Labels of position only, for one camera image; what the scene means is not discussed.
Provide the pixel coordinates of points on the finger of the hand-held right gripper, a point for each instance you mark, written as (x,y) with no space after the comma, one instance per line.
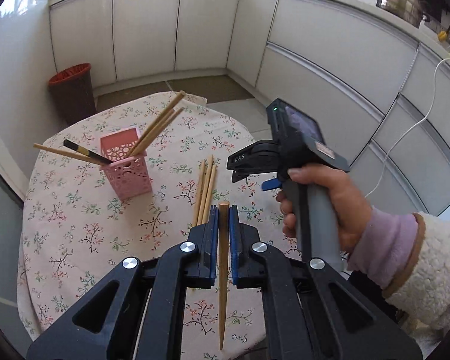
(239,175)
(249,155)

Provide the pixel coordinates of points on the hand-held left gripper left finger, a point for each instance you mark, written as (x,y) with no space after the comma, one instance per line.
(212,240)

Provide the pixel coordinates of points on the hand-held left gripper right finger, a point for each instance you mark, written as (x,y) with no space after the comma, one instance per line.
(233,240)

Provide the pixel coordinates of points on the light bamboo chopstick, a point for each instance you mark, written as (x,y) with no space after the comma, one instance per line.
(48,149)
(198,191)
(210,191)
(205,187)
(223,307)
(168,117)
(176,114)
(168,109)

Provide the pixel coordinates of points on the pink perforated utensil holder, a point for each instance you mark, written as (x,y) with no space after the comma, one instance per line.
(131,180)

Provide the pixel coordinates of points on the person's right forearm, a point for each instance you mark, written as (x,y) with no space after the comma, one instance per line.
(416,262)

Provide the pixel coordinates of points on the person's right hand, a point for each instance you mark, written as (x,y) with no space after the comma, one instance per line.
(347,202)

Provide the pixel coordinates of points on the white kitchen cabinet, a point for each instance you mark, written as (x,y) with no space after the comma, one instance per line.
(322,37)

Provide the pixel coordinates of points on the floral tablecloth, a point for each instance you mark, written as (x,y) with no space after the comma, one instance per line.
(78,232)

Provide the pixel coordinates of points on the stainless steel steamer pot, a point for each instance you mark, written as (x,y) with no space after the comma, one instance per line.
(399,0)

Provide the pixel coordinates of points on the yellow scrubber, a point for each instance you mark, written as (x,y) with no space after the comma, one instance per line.
(442,36)

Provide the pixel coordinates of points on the brown trash bin red rim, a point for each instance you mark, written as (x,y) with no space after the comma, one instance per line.
(73,97)

